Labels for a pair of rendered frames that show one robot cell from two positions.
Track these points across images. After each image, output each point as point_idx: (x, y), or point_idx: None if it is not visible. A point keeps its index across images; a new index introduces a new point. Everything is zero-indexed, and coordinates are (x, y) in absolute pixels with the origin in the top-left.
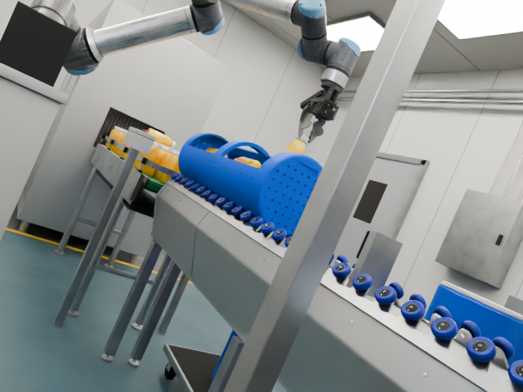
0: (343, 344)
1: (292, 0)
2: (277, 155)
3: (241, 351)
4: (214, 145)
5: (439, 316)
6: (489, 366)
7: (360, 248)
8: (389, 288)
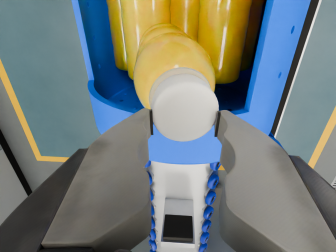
0: None
1: None
2: (99, 107)
3: None
4: None
5: (199, 237)
6: (183, 251)
7: (164, 222)
8: (151, 238)
